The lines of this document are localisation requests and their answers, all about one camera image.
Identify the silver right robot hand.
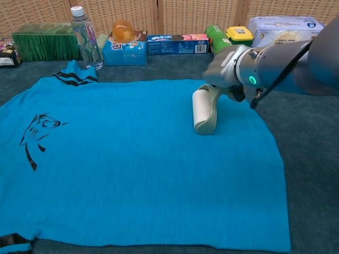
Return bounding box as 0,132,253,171
202,44,246,103

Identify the pale green lint roller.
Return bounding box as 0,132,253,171
192,83,234,135

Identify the green chips can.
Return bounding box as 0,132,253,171
204,24,234,58

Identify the green container yellow lid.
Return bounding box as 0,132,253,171
225,25,255,48

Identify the blue pink cookie box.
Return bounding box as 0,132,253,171
146,33,210,56

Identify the woven folding screen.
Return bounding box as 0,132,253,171
0,0,339,40

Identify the white wet wipes pack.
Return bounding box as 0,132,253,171
247,15,326,49

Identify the blue snack carton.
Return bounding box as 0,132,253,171
102,30,148,67

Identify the orange jelly cup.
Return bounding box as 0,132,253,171
111,19,135,42

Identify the dark blue table mat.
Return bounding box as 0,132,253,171
0,54,339,254

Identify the blue cat print t-shirt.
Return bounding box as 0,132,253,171
0,59,292,254

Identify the clear plastic water bottle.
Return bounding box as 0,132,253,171
70,5,104,71

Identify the green grass print box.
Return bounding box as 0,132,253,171
11,22,83,63

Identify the purple black snack bag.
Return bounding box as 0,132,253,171
0,37,22,69

